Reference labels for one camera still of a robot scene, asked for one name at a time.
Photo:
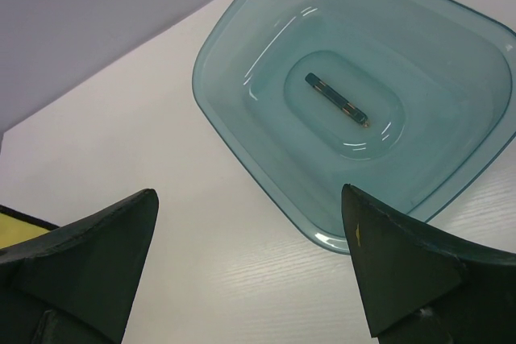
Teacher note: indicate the dark label in tray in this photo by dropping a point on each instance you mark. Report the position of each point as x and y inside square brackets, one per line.
[344, 105]

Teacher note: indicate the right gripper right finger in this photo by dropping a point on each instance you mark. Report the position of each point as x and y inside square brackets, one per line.
[419, 284]

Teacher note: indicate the teal translucent plastic tray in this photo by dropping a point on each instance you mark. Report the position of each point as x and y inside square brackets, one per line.
[435, 78]

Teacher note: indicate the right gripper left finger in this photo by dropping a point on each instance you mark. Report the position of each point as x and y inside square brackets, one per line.
[74, 283]

